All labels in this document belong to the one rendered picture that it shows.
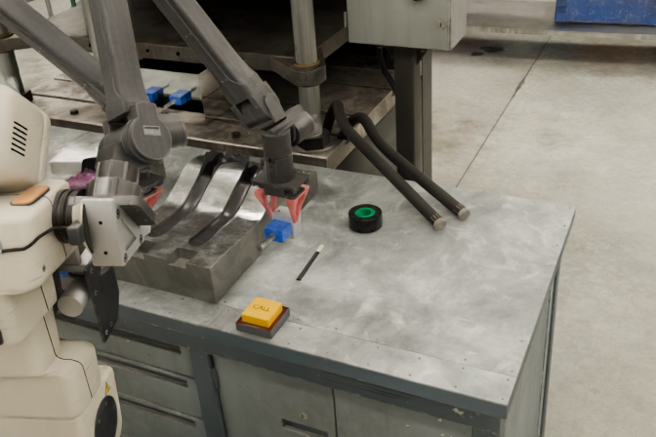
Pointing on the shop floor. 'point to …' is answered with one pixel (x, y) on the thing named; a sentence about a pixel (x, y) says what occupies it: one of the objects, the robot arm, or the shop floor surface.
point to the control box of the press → (406, 18)
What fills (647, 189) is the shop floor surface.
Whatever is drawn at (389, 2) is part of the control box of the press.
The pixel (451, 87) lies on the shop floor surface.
